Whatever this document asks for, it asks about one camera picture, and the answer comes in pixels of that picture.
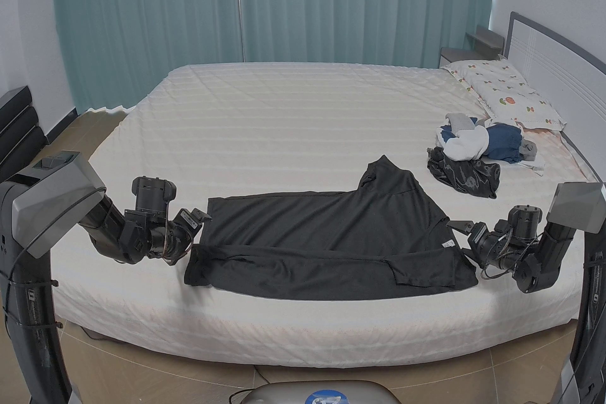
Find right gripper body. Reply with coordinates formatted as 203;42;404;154
470;239;511;273

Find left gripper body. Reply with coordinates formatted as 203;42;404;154
158;223;196;263

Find bed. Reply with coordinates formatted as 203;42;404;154
45;11;606;368

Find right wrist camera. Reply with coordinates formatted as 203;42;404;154
466;222;496;249

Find black shiny garment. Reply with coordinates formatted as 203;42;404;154
426;146;502;199

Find pile of clothes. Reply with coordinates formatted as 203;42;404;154
435;112;546;176

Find black T-shirt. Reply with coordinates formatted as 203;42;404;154
183;155;479;301

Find grey bedside table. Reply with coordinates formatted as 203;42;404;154
440;25;505;69

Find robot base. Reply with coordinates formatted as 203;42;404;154
252;380;395;404

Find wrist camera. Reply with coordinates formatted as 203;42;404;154
466;222;496;249
172;207;213;236

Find white printed pillow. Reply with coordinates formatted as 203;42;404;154
442;58;567;131

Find black chest of drawers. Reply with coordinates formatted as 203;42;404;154
0;86;48;179

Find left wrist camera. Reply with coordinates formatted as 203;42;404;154
172;207;213;236

